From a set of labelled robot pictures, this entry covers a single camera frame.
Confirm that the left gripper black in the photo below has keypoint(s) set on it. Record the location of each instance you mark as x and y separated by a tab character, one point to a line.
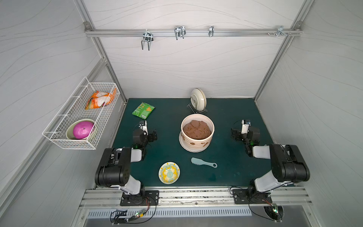
152	136

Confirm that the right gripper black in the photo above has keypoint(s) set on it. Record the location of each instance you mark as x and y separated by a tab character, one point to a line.
235	134

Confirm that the white ceramic pot with mud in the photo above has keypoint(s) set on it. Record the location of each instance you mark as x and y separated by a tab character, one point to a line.
196	133

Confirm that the light teal scrub brush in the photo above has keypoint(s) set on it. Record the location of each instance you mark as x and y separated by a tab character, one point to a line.
201	162

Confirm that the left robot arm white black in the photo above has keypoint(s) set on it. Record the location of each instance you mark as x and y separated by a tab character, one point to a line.
114	169

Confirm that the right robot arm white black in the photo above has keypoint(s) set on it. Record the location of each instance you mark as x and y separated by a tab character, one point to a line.
287	163

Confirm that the green snack packet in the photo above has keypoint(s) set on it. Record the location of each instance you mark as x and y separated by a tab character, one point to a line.
143	110

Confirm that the yellow teal patterned bowl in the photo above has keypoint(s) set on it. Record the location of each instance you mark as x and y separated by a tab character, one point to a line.
169	173

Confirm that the cream plate on rack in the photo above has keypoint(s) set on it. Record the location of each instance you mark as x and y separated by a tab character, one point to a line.
198	100

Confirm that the orange white snack bag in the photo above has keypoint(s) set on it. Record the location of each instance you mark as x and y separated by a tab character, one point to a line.
100	99

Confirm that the right wiring with board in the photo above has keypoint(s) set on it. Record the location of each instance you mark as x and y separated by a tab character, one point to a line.
269	210

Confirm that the left wiring bundle with board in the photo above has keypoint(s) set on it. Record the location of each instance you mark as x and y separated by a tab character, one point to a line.
130	216

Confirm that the metal double hook left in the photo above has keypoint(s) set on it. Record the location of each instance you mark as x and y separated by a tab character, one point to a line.
148	38

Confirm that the metal double hook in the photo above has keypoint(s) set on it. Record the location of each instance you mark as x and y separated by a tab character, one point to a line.
180	32
148	38

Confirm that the metal double hook middle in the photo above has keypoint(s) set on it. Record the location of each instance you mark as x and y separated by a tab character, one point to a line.
180	32

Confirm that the small metal hook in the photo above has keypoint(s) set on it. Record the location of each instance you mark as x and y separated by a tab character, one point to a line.
211	31

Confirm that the metal hook right end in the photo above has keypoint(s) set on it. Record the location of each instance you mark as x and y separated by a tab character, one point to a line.
280	32

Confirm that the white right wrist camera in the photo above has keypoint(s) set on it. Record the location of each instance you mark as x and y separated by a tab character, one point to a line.
245	126

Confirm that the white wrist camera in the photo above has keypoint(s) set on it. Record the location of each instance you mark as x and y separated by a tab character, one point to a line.
143	127
245	126

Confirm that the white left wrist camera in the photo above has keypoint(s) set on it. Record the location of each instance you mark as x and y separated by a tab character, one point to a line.
143	127

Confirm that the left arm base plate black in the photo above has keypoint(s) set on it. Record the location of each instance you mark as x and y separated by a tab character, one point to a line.
144	198

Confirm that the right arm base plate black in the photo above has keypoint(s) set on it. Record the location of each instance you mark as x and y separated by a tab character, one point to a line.
246	196

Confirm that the white wire wall basket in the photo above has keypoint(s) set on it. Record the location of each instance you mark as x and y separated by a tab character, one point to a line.
74	110

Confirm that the aluminium front rail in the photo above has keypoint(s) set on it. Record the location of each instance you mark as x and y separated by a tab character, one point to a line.
191	197

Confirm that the aluminium rail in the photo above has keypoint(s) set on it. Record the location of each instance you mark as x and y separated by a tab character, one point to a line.
189	32
191	197

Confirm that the aluminium top rail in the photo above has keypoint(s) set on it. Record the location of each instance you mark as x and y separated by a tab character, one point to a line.
189	32

